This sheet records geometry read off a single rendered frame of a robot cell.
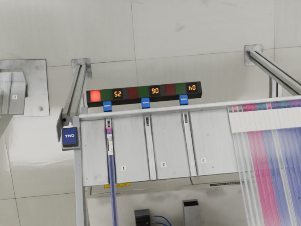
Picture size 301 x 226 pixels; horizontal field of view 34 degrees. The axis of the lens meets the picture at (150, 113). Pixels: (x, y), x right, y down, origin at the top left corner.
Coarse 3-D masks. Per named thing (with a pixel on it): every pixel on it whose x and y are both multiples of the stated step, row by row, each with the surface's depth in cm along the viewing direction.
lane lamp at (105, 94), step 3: (102, 90) 143; (105, 90) 143; (108, 90) 143; (102, 93) 142; (105, 93) 142; (108, 93) 142; (102, 96) 142; (105, 96) 142; (108, 96) 142; (102, 99) 142; (105, 99) 142; (108, 99) 142
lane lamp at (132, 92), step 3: (129, 87) 143; (132, 87) 143; (135, 87) 143; (129, 90) 143; (132, 90) 143; (135, 90) 143; (129, 93) 142; (132, 93) 142; (135, 93) 142; (129, 96) 142; (132, 96) 142; (135, 96) 142
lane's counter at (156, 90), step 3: (150, 87) 143; (153, 87) 143; (156, 87) 143; (159, 87) 143; (150, 90) 143; (153, 90) 143; (156, 90) 143; (159, 90) 143; (150, 93) 142; (153, 93) 142; (156, 93) 142; (159, 93) 142
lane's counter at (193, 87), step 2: (188, 84) 144; (190, 84) 144; (192, 84) 144; (194, 84) 144; (196, 84) 144; (188, 86) 144; (190, 86) 144; (192, 86) 144; (194, 86) 144; (196, 86) 144; (188, 88) 143; (190, 88) 143; (192, 88) 143; (194, 88) 143; (196, 88) 143; (188, 90) 143; (190, 90) 143; (192, 90) 143; (194, 90) 143; (196, 90) 143; (188, 92) 143; (190, 92) 143; (192, 92) 143
